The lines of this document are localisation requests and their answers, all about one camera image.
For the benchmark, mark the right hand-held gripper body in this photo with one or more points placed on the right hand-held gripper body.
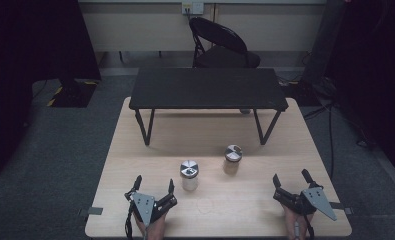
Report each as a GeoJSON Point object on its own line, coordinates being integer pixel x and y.
{"type": "Point", "coordinates": [315, 198]}

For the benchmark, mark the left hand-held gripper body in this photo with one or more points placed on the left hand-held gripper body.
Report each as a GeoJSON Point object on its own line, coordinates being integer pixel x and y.
{"type": "Point", "coordinates": [144, 203]}

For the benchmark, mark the glass jar of white powder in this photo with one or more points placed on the glass jar of white powder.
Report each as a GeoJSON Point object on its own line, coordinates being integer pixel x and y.
{"type": "Point", "coordinates": [189, 175]}

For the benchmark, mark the glass jar of brown powder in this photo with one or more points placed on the glass jar of brown powder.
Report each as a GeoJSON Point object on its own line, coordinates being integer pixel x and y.
{"type": "Point", "coordinates": [232, 158]}

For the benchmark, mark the black raised shelf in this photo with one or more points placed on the black raised shelf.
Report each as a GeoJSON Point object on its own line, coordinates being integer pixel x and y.
{"type": "Point", "coordinates": [208, 88]}

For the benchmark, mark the person's left hand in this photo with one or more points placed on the person's left hand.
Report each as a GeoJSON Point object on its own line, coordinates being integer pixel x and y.
{"type": "Point", "coordinates": [153, 230]}

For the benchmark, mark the person's right hand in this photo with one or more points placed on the person's right hand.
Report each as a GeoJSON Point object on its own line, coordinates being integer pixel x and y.
{"type": "Point", "coordinates": [291, 224]}

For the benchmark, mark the grey tape strip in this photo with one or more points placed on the grey tape strip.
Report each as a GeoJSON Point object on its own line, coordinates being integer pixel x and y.
{"type": "Point", "coordinates": [93, 211]}
{"type": "Point", "coordinates": [341, 207]}

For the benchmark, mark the black yellow-striped stand base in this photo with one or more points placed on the black yellow-striped stand base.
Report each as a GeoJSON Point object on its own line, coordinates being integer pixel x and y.
{"type": "Point", "coordinates": [72, 95]}

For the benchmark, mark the dark curtain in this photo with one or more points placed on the dark curtain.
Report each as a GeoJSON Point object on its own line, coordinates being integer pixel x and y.
{"type": "Point", "coordinates": [28, 66]}
{"type": "Point", "coordinates": [378, 83]}

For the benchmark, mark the grey upright panel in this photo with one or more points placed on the grey upright panel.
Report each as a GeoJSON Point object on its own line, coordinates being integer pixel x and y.
{"type": "Point", "coordinates": [326, 40]}

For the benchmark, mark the black folding chair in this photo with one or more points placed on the black folding chair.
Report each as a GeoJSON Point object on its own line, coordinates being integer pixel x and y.
{"type": "Point", "coordinates": [223, 45]}

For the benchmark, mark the white wall socket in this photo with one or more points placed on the white wall socket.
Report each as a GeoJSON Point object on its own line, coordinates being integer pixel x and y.
{"type": "Point", "coordinates": [192, 8]}

